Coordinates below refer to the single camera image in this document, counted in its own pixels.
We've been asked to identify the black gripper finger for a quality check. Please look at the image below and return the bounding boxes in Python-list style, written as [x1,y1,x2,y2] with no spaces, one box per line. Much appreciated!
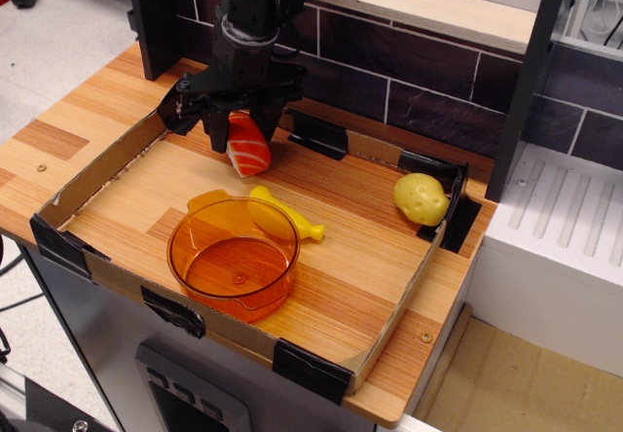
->
[249,100,285,141]
[202,108,230,153]

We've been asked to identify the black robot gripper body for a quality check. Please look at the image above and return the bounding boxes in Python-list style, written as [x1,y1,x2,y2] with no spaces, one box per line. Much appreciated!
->
[176,32,307,120]

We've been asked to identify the orange salmon sushi toy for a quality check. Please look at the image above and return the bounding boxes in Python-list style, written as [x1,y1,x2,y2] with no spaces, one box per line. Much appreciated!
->
[226,111,272,178]

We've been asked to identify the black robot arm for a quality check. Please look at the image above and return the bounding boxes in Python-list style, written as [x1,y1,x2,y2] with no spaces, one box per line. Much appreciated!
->
[170,0,307,153]

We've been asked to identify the transparent orange plastic pot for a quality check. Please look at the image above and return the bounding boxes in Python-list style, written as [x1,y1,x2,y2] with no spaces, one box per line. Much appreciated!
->
[167,190,300,323]

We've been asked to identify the cardboard fence with black tape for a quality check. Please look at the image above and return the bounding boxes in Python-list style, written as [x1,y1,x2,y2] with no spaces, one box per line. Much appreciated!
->
[30,93,480,403]

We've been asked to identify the yellow toy banana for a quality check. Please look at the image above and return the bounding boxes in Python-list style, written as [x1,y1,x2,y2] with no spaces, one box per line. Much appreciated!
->
[249,185,325,241]

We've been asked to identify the yellow toy potato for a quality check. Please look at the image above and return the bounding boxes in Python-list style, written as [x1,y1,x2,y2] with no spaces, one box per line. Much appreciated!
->
[393,173,450,226]

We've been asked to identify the grey oven control panel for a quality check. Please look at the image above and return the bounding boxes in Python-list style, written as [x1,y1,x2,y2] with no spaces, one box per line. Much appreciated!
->
[135,344,252,431]

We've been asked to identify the white toy sink drainboard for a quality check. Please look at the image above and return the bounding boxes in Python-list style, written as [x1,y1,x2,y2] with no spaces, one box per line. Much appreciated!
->
[467,144,622,376]

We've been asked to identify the dark vertical post left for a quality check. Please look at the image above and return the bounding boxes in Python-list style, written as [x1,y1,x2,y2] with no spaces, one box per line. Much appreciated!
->
[131,0,180,81]

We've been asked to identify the dark vertical post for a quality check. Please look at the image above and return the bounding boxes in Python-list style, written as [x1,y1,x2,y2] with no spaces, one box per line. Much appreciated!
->
[486,0,564,202]
[131,0,180,81]

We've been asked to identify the dark vertical post right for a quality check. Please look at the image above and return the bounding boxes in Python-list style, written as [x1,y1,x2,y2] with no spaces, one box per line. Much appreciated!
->
[486,0,564,202]

